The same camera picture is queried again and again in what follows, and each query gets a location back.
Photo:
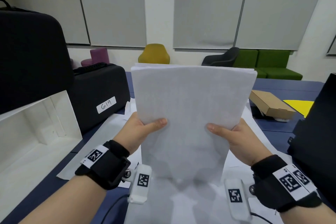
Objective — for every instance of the person's left hand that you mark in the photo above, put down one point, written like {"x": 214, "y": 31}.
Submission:
{"x": 132, "y": 132}

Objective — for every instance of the person's right hand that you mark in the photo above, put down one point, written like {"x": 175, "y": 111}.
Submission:
{"x": 244, "y": 145}

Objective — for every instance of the pile of white papers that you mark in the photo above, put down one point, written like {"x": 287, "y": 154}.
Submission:
{"x": 105, "y": 137}

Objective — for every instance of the yellow folder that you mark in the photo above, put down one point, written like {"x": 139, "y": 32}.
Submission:
{"x": 300, "y": 107}

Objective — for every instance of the neat white paper sheaf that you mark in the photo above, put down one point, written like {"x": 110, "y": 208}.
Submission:
{"x": 194, "y": 95}

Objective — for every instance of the person's right forearm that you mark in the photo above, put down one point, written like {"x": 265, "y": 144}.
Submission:
{"x": 307, "y": 214}

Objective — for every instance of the brown cardboard box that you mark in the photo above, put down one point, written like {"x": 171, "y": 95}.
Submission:
{"x": 270, "y": 103}

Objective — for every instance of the black case with white label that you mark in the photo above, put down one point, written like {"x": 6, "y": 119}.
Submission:
{"x": 99, "y": 84}

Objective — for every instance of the black fabric bag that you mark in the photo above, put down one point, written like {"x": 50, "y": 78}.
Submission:
{"x": 317, "y": 137}

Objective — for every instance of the yellow armchair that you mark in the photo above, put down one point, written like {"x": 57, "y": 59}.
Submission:
{"x": 154, "y": 53}

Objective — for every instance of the tall purple stool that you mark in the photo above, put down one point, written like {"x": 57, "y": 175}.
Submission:
{"x": 99, "y": 55}

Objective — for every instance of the low purple stool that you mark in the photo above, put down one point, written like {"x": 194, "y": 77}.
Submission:
{"x": 86, "y": 62}
{"x": 71, "y": 63}

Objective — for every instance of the green sofa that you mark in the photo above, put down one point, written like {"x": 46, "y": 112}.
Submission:
{"x": 275, "y": 67}

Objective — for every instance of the black armchair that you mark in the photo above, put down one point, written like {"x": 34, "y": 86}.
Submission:
{"x": 223, "y": 58}

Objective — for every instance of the open white box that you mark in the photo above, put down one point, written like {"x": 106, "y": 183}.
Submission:
{"x": 26, "y": 139}

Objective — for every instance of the large black carrying case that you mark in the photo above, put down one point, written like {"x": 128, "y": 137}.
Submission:
{"x": 31, "y": 61}

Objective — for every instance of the grey roller blind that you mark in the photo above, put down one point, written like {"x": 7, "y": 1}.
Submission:
{"x": 283, "y": 8}
{"x": 113, "y": 6}
{"x": 44, "y": 3}
{"x": 210, "y": 8}
{"x": 332, "y": 46}

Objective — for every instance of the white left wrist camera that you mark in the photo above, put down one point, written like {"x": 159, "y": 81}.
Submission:
{"x": 137, "y": 195}

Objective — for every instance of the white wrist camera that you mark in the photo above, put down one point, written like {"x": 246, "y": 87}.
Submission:
{"x": 239, "y": 210}
{"x": 137, "y": 195}

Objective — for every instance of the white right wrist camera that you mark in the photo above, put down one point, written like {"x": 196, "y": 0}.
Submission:
{"x": 239, "y": 210}

